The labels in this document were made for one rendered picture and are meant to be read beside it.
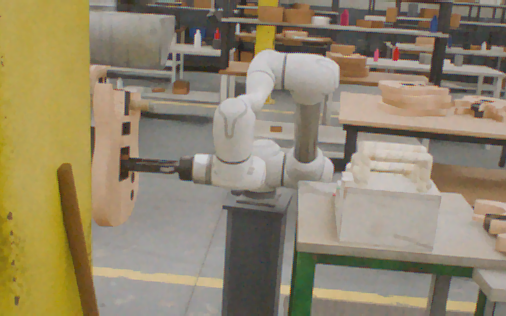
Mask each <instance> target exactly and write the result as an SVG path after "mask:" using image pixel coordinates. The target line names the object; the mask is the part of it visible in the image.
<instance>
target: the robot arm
mask: <svg viewBox="0 0 506 316"><path fill-rule="evenodd" d="M339 80H340V68H339V65H338V64H336V63H335V62H334V61H332V60H330V59H328V58H327V57H321V56H317V55H311V54H303V53H293V54H287V53H280V52H277V51H273V50H264V51H261V52H260V53H258V54H257V56H256V57H254V59H253V60H252V62H251V65H250V67H249V69H248V72H247V78H246V94H245V95H241V96H239V97H238V98H237V99H236V98H231V99H225V100H223V101H222V102H221V104H220V105H219V106H218V107H217V109H216V111H215V117H214V124H213V135H214V145H215V155H213V154H198V153H197V154H196V155H195V158H194V156H190V155H182V156H181V157H180V159H179V162H178V160H174V159H170V160H167V159H149V158H148V159H142V158H130V157H128V160H123V159H121V162H120V171H136V172H150V173H162V174H171V175H172V174H173V173H174V172H178V173H179V180H181V181H192V180H193V183H194V184H195V183H198V184H205V185H214V186H217V187H220V188H222V189H232V190H231V194H232V195H238V196H239V197H238V198H237V199H236V203H245V204H251V205H257V206H263V207H272V208H273V207H275V203H276V201H277V200H278V198H279V197H281V193H280V192H276V188H277V187H287V188H290V189H297V187H298V181H311V182H321V183H331V180H332V176H333V171H334V165H333V164H332V162H331V161H330V160H329V159H328V158H327V157H323V153H322V152H321V150H320V149H319V148H318V147H317V143H318V130H319V122H320V109H321V100H322V99H323V97H324V96H325V94H329V93H333V92H334V91H335V90H336V88H337V87H338V86H339ZM272 90H288V91H289V92H290V93H291V94H292V96H293V99H294V136H293V148H292V149H291V150H290V152H289V153H284V152H282V151H280V147H279V146H278V145H277V144H276V143H275V142H274V141H270V140H257V141H253V140H254V135H255V122H256V117H255V114H256V113H257V112H258V111H260V110H261V108H262V107H263V104H264V102H265V100H266V99H267V98H268V96H269V93H271V91H272ZM252 141H253V143H252Z"/></svg>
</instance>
